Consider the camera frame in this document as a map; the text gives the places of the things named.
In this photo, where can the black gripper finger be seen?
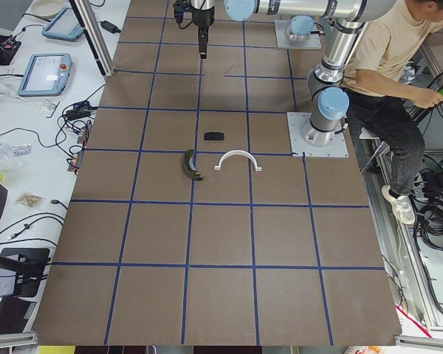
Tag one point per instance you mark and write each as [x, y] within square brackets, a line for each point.
[202, 42]

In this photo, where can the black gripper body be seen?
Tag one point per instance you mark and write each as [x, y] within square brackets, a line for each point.
[201, 18]

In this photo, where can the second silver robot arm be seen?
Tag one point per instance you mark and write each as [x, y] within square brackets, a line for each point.
[299, 28]

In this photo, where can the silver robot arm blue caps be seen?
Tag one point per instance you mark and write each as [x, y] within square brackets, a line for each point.
[330, 102]

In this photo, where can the black power adapter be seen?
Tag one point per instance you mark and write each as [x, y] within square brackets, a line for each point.
[110, 27]

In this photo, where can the black brake pad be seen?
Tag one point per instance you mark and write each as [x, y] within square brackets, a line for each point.
[214, 136]

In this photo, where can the teach pendant far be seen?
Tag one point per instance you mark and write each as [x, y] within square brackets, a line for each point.
[64, 26]

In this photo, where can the teach pendant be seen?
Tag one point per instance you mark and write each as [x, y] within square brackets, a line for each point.
[45, 75]
[64, 26]

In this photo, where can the green brake shoe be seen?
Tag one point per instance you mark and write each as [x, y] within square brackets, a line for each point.
[189, 166]

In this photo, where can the beige bowl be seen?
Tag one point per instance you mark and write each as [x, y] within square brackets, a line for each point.
[46, 9]

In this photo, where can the teach pendant near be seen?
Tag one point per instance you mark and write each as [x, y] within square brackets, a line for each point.
[45, 75]

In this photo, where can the person in beige shirt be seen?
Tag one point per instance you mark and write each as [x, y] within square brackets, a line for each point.
[371, 81]

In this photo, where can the brown paper mat blue grid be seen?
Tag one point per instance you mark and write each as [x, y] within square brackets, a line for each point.
[288, 255]

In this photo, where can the plastic water bottle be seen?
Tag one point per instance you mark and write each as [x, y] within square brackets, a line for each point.
[8, 161]

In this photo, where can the small bag of parts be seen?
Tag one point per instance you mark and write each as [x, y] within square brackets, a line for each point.
[29, 200]

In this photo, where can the black monitor stand base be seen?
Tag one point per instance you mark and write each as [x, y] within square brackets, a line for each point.
[22, 270]

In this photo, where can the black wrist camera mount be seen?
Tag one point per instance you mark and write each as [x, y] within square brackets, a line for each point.
[180, 8]

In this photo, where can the aluminium frame post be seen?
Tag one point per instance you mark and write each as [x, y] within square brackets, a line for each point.
[88, 22]

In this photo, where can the white curved plastic bracket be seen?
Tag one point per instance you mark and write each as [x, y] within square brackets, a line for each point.
[238, 153]

